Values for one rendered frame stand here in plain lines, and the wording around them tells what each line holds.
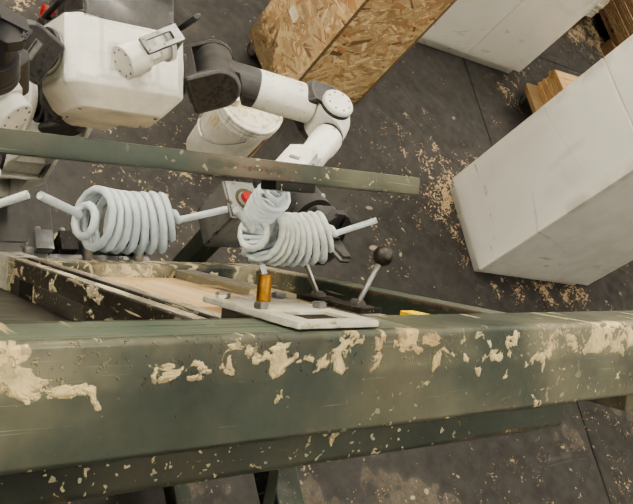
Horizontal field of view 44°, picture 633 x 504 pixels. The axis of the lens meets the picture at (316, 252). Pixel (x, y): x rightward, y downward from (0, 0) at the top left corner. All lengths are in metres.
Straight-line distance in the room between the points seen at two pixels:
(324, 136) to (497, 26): 3.39
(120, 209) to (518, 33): 4.58
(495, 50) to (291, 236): 4.47
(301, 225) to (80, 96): 0.86
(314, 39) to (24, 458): 3.09
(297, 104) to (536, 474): 2.51
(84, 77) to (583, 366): 1.08
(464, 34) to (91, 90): 3.65
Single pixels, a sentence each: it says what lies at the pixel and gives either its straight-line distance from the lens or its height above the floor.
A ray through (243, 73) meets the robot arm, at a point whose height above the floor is 1.36.
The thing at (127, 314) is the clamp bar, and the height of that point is 1.54.
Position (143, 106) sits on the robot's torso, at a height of 1.29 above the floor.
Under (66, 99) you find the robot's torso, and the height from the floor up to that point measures 1.25.
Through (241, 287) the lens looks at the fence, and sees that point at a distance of 1.71.
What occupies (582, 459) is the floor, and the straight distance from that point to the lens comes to 4.19.
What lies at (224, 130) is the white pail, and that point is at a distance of 3.23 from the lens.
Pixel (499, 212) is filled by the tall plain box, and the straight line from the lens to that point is 4.05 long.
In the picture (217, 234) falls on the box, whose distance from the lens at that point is 2.20.
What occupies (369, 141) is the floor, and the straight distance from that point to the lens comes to 4.16.
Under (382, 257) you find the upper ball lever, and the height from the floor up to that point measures 1.55.
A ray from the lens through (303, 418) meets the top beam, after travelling 0.75.
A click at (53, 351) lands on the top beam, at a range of 0.63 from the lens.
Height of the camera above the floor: 2.50
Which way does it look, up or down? 45 degrees down
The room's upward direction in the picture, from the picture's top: 49 degrees clockwise
